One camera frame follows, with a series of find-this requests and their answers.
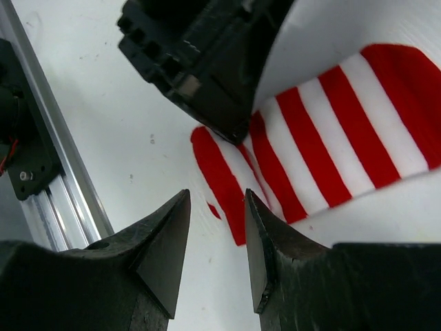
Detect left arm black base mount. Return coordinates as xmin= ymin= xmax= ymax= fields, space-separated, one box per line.
xmin=1 ymin=39 xmax=61 ymax=201

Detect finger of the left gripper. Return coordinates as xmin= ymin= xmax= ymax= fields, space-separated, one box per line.
xmin=117 ymin=0 xmax=293 ymax=144

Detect red white striped sock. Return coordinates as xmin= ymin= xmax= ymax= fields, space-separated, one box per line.
xmin=190 ymin=43 xmax=440 ymax=245

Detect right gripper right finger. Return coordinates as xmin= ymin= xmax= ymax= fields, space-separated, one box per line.
xmin=245 ymin=190 xmax=440 ymax=330

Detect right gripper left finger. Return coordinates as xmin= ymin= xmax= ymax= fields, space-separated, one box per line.
xmin=1 ymin=190 xmax=191 ymax=330

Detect aluminium table frame rail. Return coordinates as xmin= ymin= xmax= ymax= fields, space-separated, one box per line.
xmin=1 ymin=1 xmax=114 ymax=251

